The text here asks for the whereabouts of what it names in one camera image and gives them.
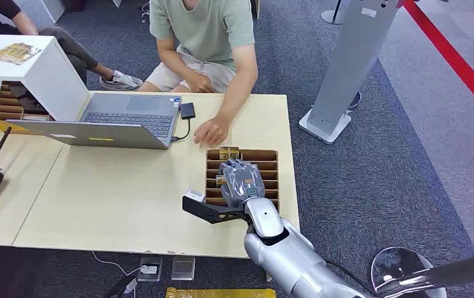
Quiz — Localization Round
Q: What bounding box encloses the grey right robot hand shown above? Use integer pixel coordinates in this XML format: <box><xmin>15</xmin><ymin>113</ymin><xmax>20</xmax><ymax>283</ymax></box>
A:
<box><xmin>219</xmin><ymin>159</ymin><xmax>266</xmax><ymax>209</ymax></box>

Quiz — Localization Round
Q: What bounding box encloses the brown slotted card organizer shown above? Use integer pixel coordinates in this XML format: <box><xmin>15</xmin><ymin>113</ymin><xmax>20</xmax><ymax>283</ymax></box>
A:
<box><xmin>0</xmin><ymin>80</ymin><xmax>53</xmax><ymax>135</ymax></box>
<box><xmin>205</xmin><ymin>147</ymin><xmax>280</xmax><ymax>211</ymax></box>

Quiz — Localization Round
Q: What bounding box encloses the gold card in organizer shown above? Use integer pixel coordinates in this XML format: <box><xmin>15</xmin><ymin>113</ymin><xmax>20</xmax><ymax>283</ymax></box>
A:
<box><xmin>218</xmin><ymin>146</ymin><xmax>240</xmax><ymax>161</ymax></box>

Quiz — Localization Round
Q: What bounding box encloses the person's left hand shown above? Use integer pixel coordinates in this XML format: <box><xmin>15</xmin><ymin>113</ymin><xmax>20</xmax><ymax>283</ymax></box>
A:
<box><xmin>193</xmin><ymin>117</ymin><xmax>232</xmax><ymax>147</ymax></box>

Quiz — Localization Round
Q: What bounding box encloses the person's hand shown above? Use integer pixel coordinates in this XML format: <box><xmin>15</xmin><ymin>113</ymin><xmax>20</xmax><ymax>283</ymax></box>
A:
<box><xmin>185</xmin><ymin>73</ymin><xmax>216</xmax><ymax>94</ymax></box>
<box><xmin>193</xmin><ymin>117</ymin><xmax>232</xmax><ymax>147</ymax></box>

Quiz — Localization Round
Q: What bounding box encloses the person's right hand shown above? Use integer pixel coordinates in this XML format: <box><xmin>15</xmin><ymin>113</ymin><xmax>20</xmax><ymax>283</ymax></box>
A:
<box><xmin>185</xmin><ymin>73</ymin><xmax>216</xmax><ymax>94</ymax></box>

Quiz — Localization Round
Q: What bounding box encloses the person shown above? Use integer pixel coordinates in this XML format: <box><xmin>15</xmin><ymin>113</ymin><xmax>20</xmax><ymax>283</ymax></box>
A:
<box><xmin>0</xmin><ymin>0</ymin><xmax>144</xmax><ymax>92</ymax></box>
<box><xmin>137</xmin><ymin>0</ymin><xmax>259</xmax><ymax>147</ymax></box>

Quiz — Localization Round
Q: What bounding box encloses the black usb adapter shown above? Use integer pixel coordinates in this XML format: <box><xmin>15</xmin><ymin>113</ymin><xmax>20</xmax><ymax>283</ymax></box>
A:
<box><xmin>179</xmin><ymin>102</ymin><xmax>197</xmax><ymax>120</ymax></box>

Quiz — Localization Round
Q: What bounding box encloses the metal floor socket plate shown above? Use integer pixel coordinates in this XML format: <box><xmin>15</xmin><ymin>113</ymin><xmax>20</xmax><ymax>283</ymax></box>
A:
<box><xmin>171</xmin><ymin>256</ymin><xmax>196</xmax><ymax>282</ymax></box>

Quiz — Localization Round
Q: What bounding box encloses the yellow flat box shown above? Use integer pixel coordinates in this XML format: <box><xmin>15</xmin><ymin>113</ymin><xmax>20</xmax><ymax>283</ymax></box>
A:
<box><xmin>165</xmin><ymin>287</ymin><xmax>277</xmax><ymax>298</ymax></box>

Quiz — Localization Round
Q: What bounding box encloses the floor socket with white plug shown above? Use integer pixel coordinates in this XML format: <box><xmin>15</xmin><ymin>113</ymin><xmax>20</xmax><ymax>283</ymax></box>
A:
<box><xmin>136</xmin><ymin>256</ymin><xmax>164</xmax><ymax>283</ymax></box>

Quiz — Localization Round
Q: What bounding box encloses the grey open laptop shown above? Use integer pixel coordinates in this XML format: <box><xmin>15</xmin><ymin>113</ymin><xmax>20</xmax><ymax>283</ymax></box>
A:
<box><xmin>5</xmin><ymin>92</ymin><xmax>183</xmax><ymax>150</ymax></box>

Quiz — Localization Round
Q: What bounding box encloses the round stanchion base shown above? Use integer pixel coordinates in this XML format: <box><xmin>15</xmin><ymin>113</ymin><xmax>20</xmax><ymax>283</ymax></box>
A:
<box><xmin>347</xmin><ymin>91</ymin><xmax>362</xmax><ymax>111</ymax></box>
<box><xmin>321</xmin><ymin>0</ymin><xmax>348</xmax><ymax>26</ymax></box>

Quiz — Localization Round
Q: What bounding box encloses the grey kiosk stand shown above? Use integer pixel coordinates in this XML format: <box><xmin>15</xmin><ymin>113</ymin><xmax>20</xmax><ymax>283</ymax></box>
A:
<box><xmin>298</xmin><ymin>0</ymin><xmax>403</xmax><ymax>145</ymax></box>

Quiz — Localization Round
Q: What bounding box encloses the white box shelf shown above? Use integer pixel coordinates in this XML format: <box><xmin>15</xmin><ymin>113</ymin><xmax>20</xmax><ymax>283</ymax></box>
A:
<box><xmin>0</xmin><ymin>34</ymin><xmax>90</xmax><ymax>122</ymax></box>

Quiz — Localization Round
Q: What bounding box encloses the red barrier belt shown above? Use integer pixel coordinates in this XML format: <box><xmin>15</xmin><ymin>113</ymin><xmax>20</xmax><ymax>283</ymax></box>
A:
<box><xmin>400</xmin><ymin>0</ymin><xmax>474</xmax><ymax>125</ymax></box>

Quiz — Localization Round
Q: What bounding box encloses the stack of gold cards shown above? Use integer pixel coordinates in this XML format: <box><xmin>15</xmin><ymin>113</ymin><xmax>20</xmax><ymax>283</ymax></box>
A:
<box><xmin>0</xmin><ymin>42</ymin><xmax>42</xmax><ymax>66</ymax></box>

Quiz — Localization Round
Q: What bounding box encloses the pale wrist camera, black bracket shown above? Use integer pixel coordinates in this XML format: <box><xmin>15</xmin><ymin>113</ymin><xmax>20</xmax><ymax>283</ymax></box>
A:
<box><xmin>182</xmin><ymin>189</ymin><xmax>247</xmax><ymax>225</ymax></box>

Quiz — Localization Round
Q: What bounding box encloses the black adapter cable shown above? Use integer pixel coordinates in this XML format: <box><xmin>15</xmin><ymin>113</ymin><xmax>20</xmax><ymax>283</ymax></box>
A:
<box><xmin>169</xmin><ymin>118</ymin><xmax>192</xmax><ymax>143</ymax></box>

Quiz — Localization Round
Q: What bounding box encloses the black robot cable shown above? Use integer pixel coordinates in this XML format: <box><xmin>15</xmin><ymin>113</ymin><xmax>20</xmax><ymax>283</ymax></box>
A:
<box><xmin>322</xmin><ymin>258</ymin><xmax>378</xmax><ymax>298</ymax></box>

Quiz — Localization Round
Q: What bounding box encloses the white power cable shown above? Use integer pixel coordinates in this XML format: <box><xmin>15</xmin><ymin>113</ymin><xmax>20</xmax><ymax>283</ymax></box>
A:
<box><xmin>91</xmin><ymin>251</ymin><xmax>143</xmax><ymax>277</ymax></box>

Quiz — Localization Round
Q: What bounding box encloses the chrome stanchion post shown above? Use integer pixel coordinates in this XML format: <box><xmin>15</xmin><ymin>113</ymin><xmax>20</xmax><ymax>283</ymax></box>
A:
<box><xmin>370</xmin><ymin>246</ymin><xmax>474</xmax><ymax>298</ymax></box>

